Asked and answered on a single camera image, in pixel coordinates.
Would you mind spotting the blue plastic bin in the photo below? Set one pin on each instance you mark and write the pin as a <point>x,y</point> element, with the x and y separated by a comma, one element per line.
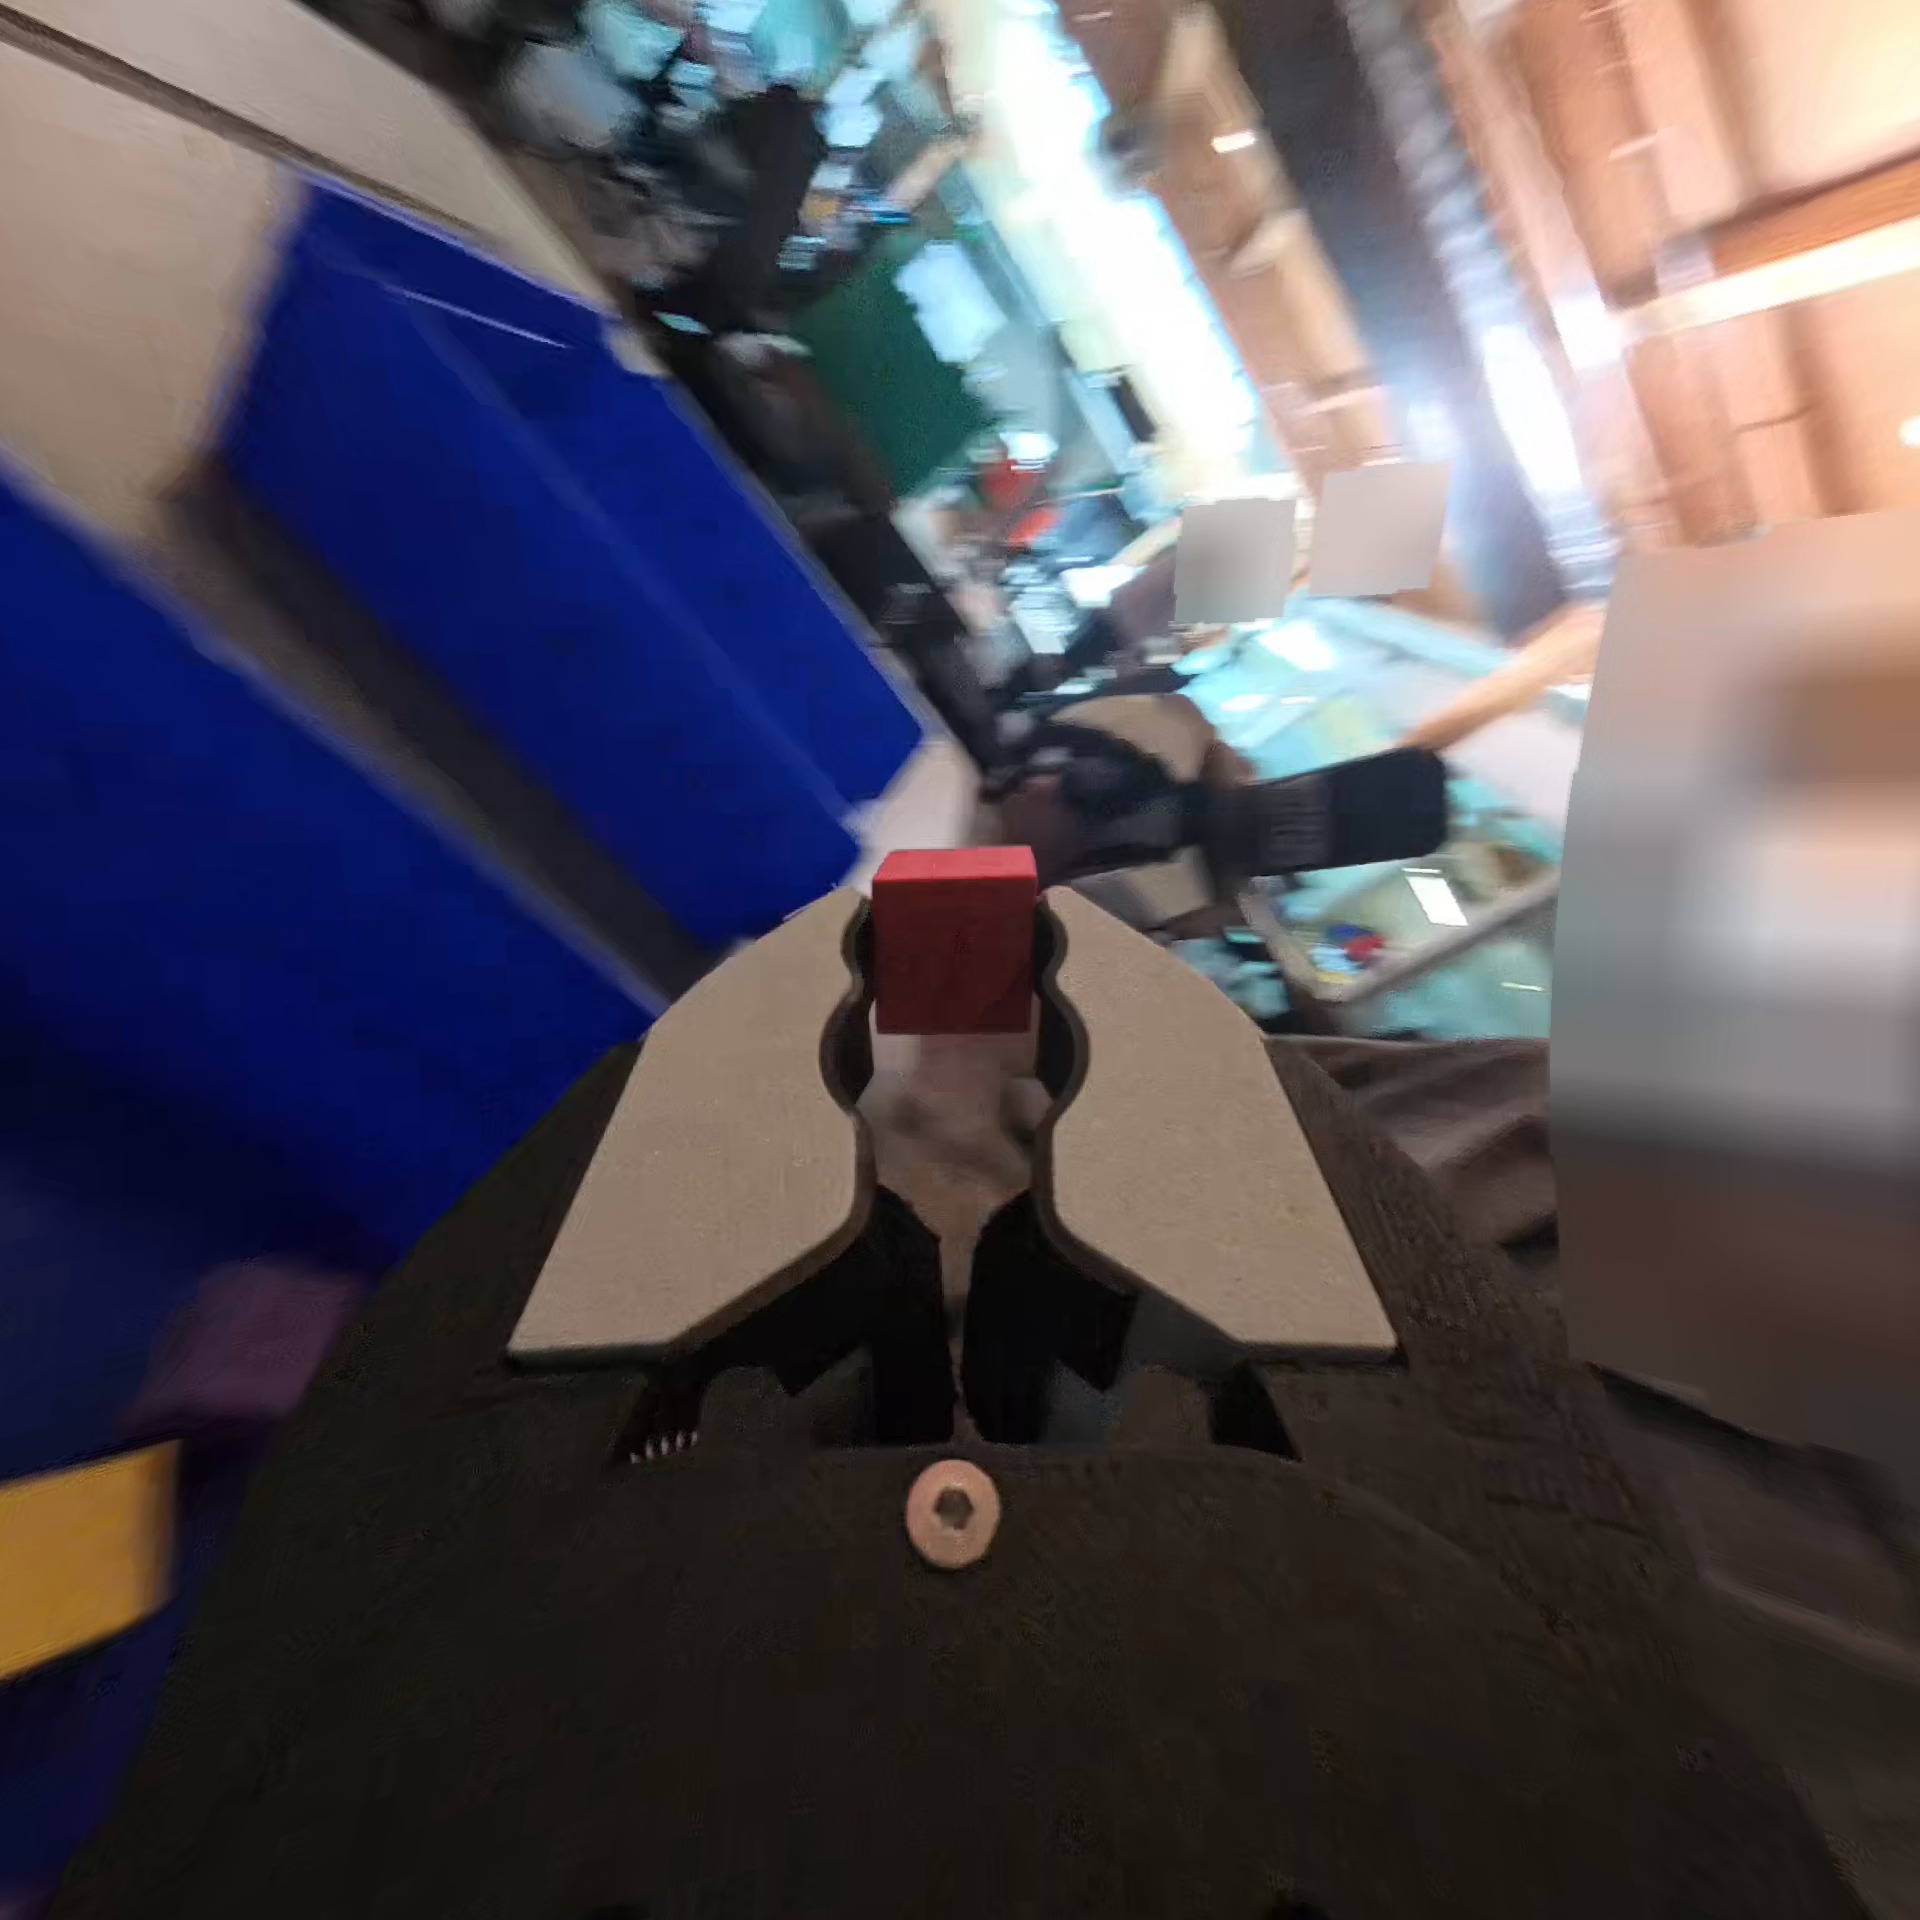
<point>524,571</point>
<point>224,975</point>

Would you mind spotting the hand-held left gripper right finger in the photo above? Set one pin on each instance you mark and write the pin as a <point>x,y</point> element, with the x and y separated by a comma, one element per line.
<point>1215,1185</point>

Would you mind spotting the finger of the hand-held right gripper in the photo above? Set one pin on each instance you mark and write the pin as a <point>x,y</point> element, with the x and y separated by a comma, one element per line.
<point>1124,735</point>
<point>1170,903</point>

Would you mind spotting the red cube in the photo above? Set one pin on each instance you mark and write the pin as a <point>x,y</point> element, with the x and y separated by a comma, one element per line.
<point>957,945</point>

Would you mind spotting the green partition panel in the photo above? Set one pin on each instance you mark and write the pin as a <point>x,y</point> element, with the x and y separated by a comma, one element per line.
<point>885,375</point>

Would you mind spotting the black ceiling panel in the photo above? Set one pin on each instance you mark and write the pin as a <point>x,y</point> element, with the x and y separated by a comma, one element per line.
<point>1350,181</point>

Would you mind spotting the purple cube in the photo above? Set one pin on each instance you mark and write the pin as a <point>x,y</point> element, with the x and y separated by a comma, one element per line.
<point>249,1351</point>

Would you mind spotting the yellow cube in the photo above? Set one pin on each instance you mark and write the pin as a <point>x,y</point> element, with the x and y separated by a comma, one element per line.
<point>83,1553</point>

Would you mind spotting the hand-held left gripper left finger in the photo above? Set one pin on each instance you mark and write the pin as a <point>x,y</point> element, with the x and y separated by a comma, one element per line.
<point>704,1185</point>

